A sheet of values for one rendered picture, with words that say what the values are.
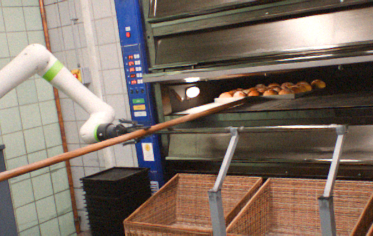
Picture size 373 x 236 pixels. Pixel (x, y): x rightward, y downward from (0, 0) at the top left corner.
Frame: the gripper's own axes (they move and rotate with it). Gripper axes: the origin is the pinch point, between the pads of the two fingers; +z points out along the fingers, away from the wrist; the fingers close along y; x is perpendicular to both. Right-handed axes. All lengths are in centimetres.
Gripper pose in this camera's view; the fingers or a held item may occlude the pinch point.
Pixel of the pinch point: (143, 132)
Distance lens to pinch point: 245.8
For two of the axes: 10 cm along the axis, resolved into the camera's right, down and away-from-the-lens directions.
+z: 8.0, -0.3, -6.0
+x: -5.9, 1.7, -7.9
